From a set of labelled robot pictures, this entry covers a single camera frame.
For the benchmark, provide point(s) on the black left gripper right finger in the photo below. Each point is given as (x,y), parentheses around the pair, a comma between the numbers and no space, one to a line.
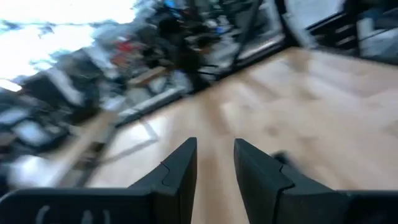
(270,199)

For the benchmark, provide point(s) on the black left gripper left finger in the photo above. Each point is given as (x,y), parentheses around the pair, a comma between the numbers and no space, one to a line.
(174,193)

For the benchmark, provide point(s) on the gray metal cart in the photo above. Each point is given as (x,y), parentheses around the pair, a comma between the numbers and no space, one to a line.
(373,37)

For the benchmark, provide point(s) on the black aluminium table frame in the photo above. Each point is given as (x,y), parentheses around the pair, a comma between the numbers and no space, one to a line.
(214,81)

